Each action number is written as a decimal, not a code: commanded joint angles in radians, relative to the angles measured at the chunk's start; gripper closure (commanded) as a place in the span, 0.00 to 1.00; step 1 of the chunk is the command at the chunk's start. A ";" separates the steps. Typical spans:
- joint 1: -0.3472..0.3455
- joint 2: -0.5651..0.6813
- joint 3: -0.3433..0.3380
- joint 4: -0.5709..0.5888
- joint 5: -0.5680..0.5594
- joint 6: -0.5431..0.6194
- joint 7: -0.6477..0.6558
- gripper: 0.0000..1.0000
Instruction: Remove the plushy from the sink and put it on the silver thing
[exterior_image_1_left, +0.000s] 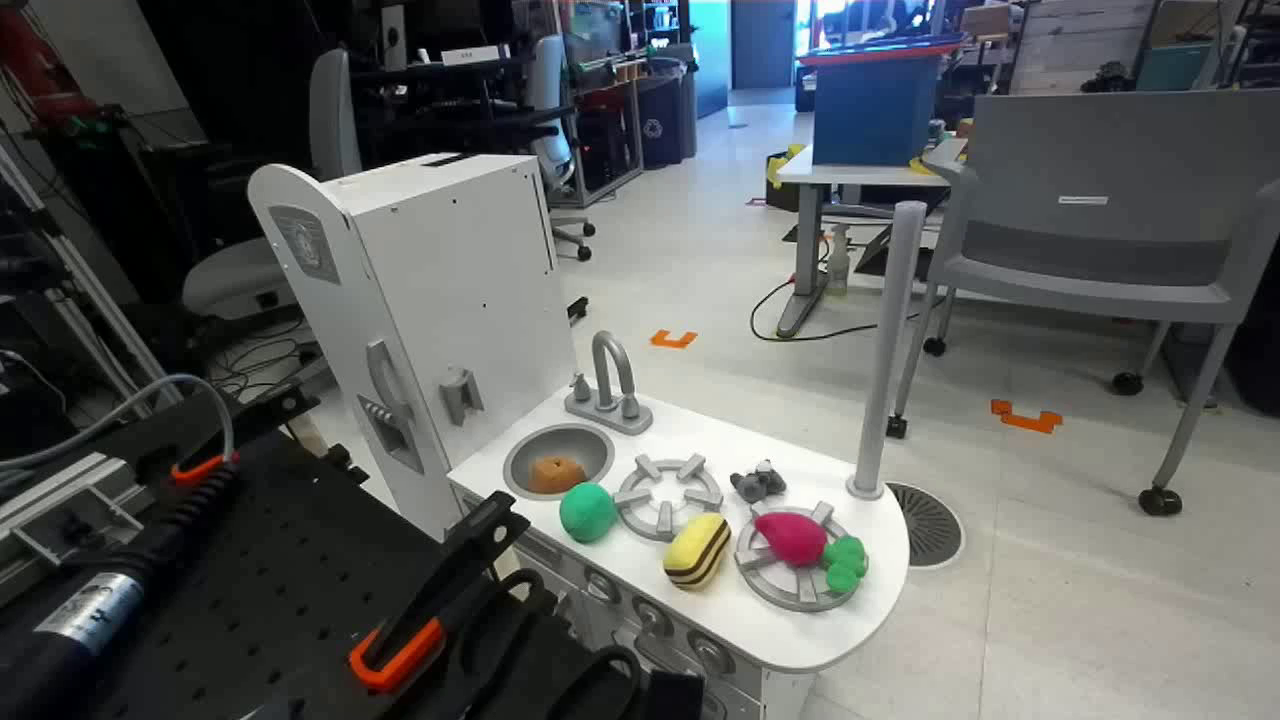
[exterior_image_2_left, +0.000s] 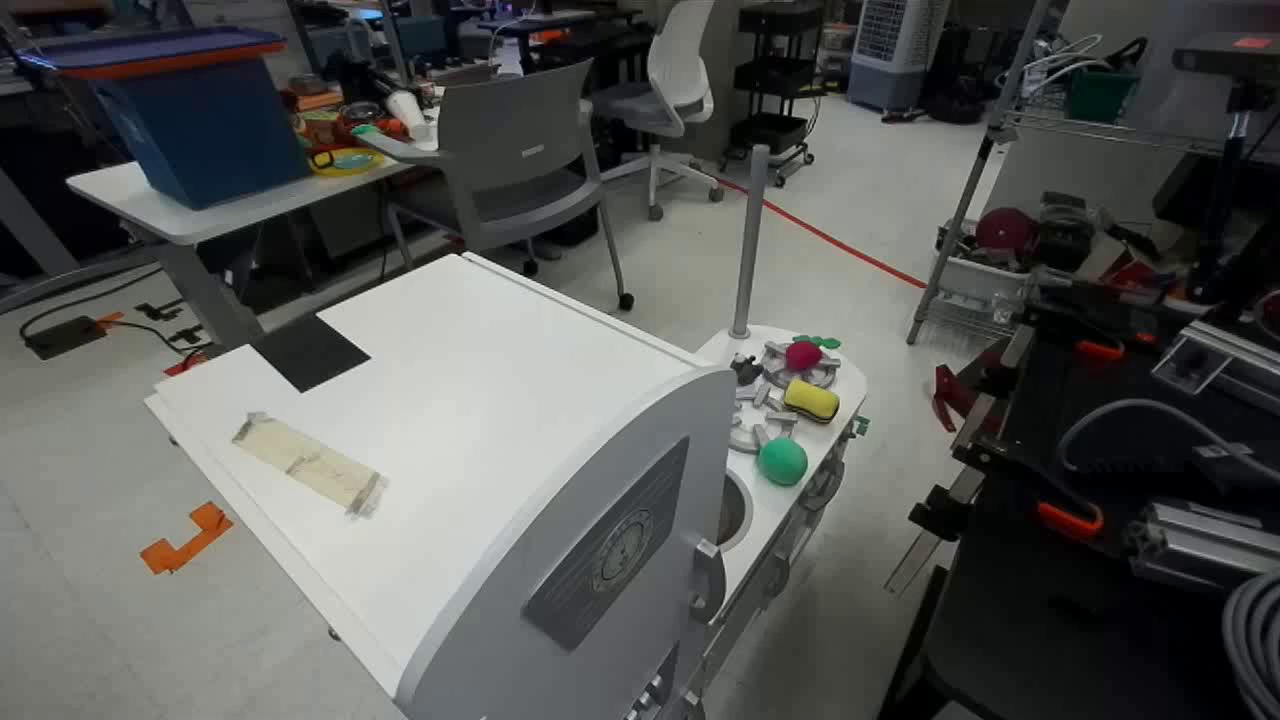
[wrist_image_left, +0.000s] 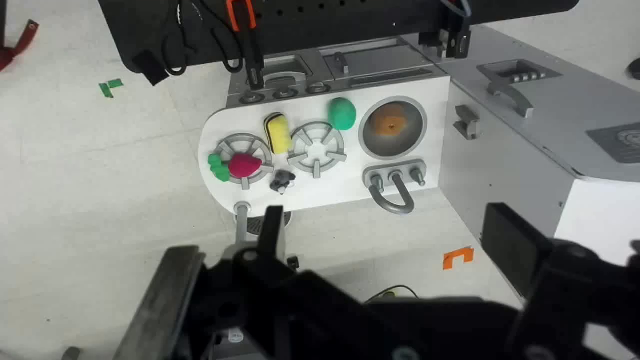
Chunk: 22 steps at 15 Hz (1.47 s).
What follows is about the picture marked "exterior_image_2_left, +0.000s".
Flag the silver toy sink bowl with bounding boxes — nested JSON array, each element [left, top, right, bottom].
[[714, 476, 749, 549]]

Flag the small dark toy piece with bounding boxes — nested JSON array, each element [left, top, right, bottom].
[[731, 357, 763, 385]]

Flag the pink plush fruit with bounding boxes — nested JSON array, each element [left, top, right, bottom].
[[785, 339, 825, 370]]

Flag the green plush ball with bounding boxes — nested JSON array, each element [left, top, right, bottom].
[[756, 434, 808, 488]]

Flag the yellow black striped plush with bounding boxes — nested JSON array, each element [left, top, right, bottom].
[[785, 379, 841, 422]]

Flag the grey office chair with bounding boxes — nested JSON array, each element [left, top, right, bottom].
[[361, 58, 634, 312]]

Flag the grey vertical pole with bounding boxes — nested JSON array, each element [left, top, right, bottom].
[[728, 142, 768, 339]]

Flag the white swivel chair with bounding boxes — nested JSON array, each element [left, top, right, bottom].
[[590, 0, 723, 220]]

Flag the orange floor tape marker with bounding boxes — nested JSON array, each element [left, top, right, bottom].
[[138, 500, 231, 575]]

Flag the black metal workbench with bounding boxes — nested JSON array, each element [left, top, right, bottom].
[[874, 306, 1280, 720]]

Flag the blue storage bin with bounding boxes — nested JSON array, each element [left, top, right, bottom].
[[25, 26, 309, 207]]

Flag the white side table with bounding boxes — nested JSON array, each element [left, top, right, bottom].
[[68, 159, 403, 346]]

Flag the orange handled black clamp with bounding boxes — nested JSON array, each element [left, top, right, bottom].
[[954, 434, 1108, 543]]

